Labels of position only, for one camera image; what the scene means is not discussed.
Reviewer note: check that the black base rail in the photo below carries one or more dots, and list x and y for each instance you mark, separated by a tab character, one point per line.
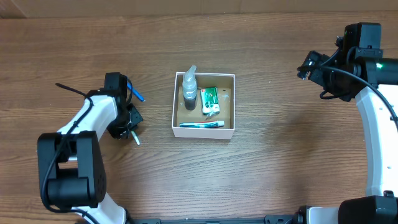
268	219

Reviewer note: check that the white cardboard box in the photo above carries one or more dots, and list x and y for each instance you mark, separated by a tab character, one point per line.
225	83

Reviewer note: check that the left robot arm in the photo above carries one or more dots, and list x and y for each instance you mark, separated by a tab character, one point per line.
72	177

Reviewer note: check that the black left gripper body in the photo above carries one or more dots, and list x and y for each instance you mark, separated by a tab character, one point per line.
129	119

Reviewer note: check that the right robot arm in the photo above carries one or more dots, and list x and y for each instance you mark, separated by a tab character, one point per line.
378	110

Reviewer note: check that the white green toothpaste tube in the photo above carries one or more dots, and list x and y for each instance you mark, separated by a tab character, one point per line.
205	124

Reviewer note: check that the blue disposable razor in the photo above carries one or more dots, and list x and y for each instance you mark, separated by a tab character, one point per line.
135	93

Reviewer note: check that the green white toothbrush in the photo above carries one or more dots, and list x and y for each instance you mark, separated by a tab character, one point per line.
136	138

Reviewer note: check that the green soap bar pack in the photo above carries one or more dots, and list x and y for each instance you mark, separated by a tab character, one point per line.
209	100

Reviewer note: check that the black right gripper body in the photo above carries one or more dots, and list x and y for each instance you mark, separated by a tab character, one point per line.
333	81

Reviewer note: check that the clear soap pump bottle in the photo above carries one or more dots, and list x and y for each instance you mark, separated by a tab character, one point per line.
189	88

